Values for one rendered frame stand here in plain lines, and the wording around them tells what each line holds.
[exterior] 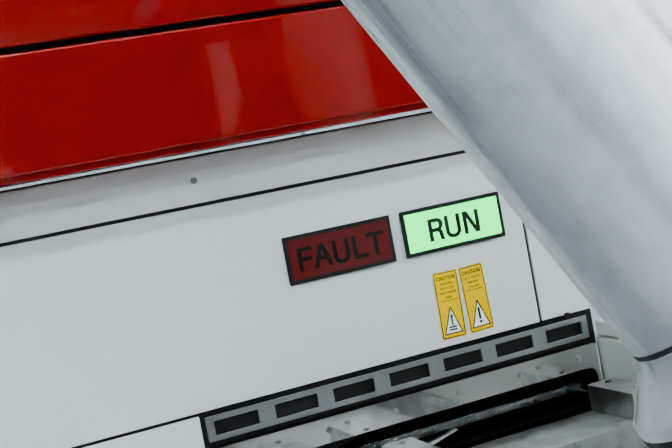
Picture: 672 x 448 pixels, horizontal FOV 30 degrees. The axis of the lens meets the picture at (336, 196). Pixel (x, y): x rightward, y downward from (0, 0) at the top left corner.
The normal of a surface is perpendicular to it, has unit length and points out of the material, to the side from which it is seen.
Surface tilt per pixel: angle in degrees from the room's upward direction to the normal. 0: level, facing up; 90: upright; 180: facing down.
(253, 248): 90
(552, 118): 98
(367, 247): 90
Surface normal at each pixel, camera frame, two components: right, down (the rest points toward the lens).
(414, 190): 0.38, -0.02
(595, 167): -0.40, 0.26
